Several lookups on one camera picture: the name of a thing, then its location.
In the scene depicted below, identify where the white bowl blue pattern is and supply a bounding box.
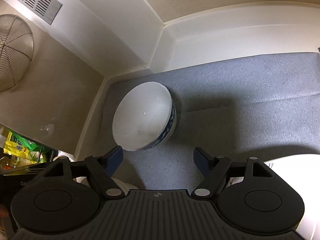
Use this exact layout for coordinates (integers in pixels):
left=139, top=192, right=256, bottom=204
left=112, top=81, right=177, bottom=152

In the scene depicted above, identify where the white plate with line drawing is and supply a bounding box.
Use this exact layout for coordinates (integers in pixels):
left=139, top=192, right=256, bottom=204
left=218, top=154, right=319, bottom=239

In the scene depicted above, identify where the black storage rack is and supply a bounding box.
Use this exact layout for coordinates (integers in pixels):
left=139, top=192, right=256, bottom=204
left=1, top=125, right=58, bottom=195

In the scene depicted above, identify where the yellow green snack packet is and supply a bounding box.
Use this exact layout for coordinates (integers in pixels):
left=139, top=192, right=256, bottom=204
left=3, top=131, right=47, bottom=163

